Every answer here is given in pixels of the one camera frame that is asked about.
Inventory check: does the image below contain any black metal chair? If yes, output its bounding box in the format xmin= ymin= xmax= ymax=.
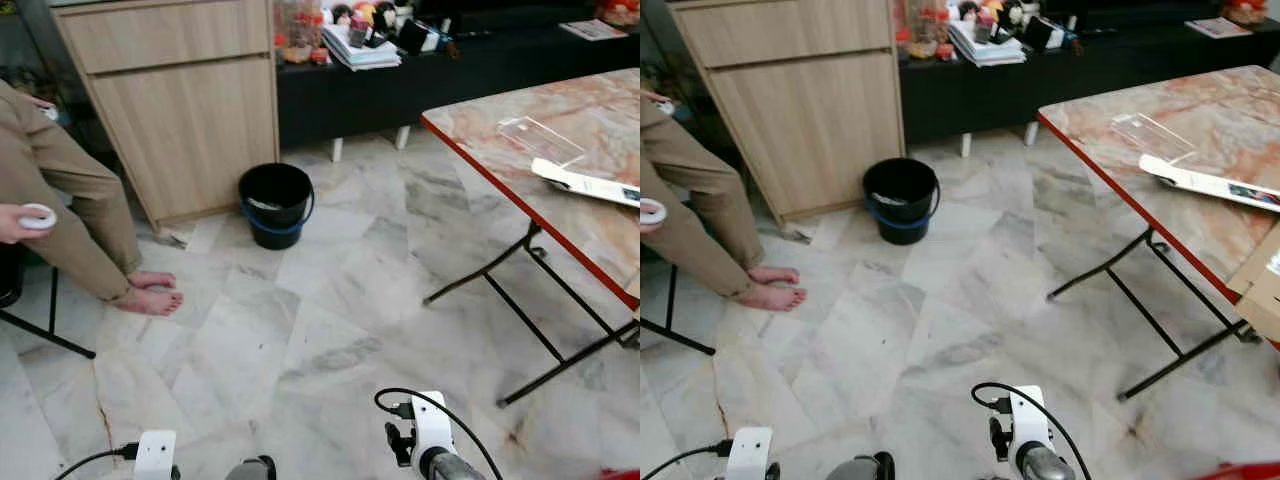
xmin=0 ymin=245 xmax=98 ymax=360
xmin=640 ymin=262 xmax=717 ymax=357

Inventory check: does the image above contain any black plastic bucket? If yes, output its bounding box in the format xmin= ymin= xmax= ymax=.
xmin=238 ymin=163 xmax=315 ymax=250
xmin=862 ymin=157 xmax=941 ymax=246

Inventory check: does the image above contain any person in khaki trousers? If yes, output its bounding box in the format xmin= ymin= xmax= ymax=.
xmin=0 ymin=80 xmax=186 ymax=318
xmin=640 ymin=92 xmax=808 ymax=313

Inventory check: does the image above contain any marble top folding table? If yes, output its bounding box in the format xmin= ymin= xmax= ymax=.
xmin=420 ymin=68 xmax=641 ymax=409
xmin=1037 ymin=65 xmax=1280 ymax=403

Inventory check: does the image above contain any brown cardboard box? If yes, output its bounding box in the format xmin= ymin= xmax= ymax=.
xmin=1227 ymin=222 xmax=1280 ymax=343

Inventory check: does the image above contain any white printed flat carton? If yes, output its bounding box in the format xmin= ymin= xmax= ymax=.
xmin=1139 ymin=154 xmax=1280 ymax=214
xmin=530 ymin=158 xmax=641 ymax=209

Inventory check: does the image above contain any clear plastic container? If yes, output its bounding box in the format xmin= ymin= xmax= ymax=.
xmin=1110 ymin=113 xmax=1199 ymax=167
xmin=497 ymin=116 xmax=587 ymax=169

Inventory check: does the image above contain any black low console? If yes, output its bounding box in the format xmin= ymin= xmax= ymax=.
xmin=275 ymin=22 xmax=641 ymax=163
xmin=897 ymin=18 xmax=1280 ymax=159

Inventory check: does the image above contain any light wooden cabinet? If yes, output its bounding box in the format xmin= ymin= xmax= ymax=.
xmin=668 ymin=0 xmax=907 ymax=225
xmin=52 ymin=0 xmax=281 ymax=231

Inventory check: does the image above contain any stack of white papers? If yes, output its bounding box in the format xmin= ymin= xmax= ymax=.
xmin=947 ymin=22 xmax=1028 ymax=68
xmin=322 ymin=25 xmax=403 ymax=72

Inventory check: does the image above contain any small black box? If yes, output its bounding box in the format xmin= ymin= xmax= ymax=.
xmin=395 ymin=18 xmax=443 ymax=54
xmin=1022 ymin=15 xmax=1069 ymax=51

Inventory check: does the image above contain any clear jar with red items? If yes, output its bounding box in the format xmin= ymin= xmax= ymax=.
xmin=275 ymin=0 xmax=331 ymax=66
xmin=897 ymin=0 xmax=956 ymax=61

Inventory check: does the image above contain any group of small toy figures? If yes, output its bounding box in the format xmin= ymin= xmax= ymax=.
xmin=958 ymin=0 xmax=1041 ymax=29
xmin=330 ymin=0 xmax=416 ymax=31

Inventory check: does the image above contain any flat printed magazine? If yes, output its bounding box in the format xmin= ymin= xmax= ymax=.
xmin=559 ymin=18 xmax=629 ymax=42
xmin=1185 ymin=16 xmax=1253 ymax=40

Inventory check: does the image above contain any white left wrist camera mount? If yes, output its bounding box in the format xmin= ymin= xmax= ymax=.
xmin=725 ymin=427 xmax=774 ymax=480
xmin=133 ymin=430 xmax=178 ymax=480

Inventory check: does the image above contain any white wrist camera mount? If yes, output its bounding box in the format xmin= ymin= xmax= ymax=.
xmin=133 ymin=430 xmax=178 ymax=480
xmin=725 ymin=427 xmax=774 ymax=480
xmin=410 ymin=391 xmax=457 ymax=473
xmin=1005 ymin=386 xmax=1051 ymax=476

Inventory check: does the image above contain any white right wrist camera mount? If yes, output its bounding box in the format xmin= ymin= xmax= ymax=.
xmin=1005 ymin=386 xmax=1051 ymax=476
xmin=410 ymin=391 xmax=457 ymax=473

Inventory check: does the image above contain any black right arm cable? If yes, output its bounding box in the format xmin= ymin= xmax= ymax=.
xmin=971 ymin=382 xmax=1093 ymax=480
xmin=374 ymin=388 xmax=504 ymax=480

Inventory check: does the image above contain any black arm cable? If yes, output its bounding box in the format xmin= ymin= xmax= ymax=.
xmin=374 ymin=388 xmax=504 ymax=480
xmin=55 ymin=443 xmax=139 ymax=480
xmin=642 ymin=440 xmax=731 ymax=480
xmin=971 ymin=382 xmax=1093 ymax=480

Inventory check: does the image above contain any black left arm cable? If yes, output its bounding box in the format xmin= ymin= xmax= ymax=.
xmin=55 ymin=443 xmax=139 ymax=480
xmin=642 ymin=440 xmax=731 ymax=480

